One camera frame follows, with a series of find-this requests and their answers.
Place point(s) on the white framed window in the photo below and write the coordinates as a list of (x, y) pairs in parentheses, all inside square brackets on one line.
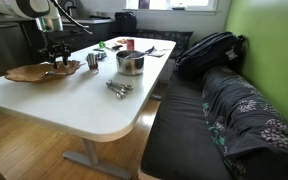
[(170, 4)]

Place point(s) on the silver packet in pot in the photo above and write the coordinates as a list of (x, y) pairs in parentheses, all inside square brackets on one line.
[(140, 52)]

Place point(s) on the black bench seat cushion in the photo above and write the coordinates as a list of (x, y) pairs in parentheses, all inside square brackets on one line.
[(180, 133)]

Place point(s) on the black bag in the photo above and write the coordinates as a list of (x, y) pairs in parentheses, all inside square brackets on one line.
[(125, 22)]

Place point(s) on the dark kitchen cabinet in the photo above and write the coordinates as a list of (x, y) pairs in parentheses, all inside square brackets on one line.
[(7, 46)]

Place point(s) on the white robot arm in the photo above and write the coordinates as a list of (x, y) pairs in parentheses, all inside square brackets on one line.
[(14, 7)]

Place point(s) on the small windowsill ornament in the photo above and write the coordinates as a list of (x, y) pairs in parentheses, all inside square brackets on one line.
[(178, 6)]

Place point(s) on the brown wooden tray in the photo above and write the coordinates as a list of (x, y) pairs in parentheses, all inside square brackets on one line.
[(40, 72)]

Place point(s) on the grey metal table leg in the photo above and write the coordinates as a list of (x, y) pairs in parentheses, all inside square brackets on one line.
[(94, 160)]

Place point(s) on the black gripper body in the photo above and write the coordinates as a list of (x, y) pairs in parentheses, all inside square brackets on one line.
[(57, 50)]

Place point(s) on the steel cooking pot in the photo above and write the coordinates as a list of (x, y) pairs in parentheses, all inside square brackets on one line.
[(130, 65)]

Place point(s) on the dark foil packet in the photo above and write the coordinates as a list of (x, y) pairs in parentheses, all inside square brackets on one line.
[(116, 47)]

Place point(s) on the black backpack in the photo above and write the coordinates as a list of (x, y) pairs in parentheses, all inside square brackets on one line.
[(207, 55)]

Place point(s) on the green round plastic object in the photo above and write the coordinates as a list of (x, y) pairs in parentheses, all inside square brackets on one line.
[(102, 44)]

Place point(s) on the red soda can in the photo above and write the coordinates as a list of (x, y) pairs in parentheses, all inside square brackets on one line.
[(130, 44)]

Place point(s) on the dark patterned corner cushion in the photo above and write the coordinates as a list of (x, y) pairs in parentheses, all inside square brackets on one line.
[(165, 38)]

